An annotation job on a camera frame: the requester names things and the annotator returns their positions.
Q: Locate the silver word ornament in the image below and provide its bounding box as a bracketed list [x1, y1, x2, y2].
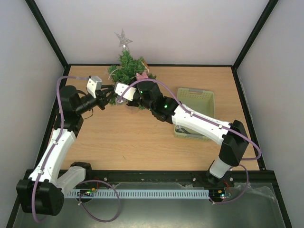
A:
[175, 125, 189, 134]

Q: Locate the green perforated plastic basket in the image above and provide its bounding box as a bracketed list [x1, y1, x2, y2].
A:
[174, 87, 215, 142]

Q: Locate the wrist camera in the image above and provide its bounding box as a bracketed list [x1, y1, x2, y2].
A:
[86, 76, 103, 98]
[114, 82, 137, 103]

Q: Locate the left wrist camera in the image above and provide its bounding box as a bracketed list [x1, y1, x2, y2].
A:
[86, 76, 103, 98]

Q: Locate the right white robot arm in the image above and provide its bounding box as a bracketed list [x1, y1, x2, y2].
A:
[118, 79, 248, 186]

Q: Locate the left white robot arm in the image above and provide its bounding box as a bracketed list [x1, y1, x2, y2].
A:
[16, 85, 114, 216]

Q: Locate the silver star ornament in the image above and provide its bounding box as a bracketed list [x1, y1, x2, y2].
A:
[115, 29, 133, 51]

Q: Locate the pink fabric bow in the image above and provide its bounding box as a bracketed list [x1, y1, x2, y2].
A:
[136, 72, 149, 80]

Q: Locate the purple cable loop front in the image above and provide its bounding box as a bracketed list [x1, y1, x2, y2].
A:
[77, 179, 122, 223]

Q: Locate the white slotted cable duct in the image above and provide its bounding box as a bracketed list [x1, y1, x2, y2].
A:
[65, 189, 209, 199]

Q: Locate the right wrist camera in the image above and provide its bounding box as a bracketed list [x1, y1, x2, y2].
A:
[114, 82, 137, 103]

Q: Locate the small green christmas tree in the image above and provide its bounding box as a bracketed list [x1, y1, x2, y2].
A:
[106, 49, 157, 110]

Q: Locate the black aluminium front rail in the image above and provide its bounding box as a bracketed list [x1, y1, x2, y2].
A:
[85, 170, 276, 185]

